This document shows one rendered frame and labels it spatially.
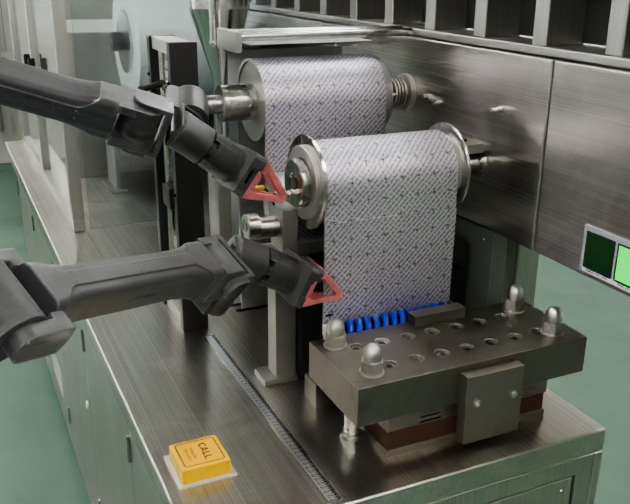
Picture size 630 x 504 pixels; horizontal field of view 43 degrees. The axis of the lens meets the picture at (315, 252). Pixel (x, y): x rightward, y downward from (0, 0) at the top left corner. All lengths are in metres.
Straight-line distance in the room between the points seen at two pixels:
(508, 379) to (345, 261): 0.30
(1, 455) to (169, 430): 1.74
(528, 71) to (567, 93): 0.09
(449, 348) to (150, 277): 0.49
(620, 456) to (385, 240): 1.87
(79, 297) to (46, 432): 2.22
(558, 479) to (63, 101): 0.91
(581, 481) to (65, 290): 0.86
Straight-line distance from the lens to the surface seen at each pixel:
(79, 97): 1.12
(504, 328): 1.30
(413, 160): 1.26
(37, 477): 2.82
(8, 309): 0.78
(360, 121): 1.47
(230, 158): 1.17
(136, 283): 0.92
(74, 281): 0.85
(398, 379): 1.12
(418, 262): 1.31
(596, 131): 1.19
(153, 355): 1.48
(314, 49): 1.60
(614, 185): 1.17
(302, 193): 1.21
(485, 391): 1.19
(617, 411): 3.25
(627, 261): 1.16
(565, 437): 1.29
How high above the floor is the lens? 1.57
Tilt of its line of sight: 20 degrees down
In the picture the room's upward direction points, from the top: 1 degrees clockwise
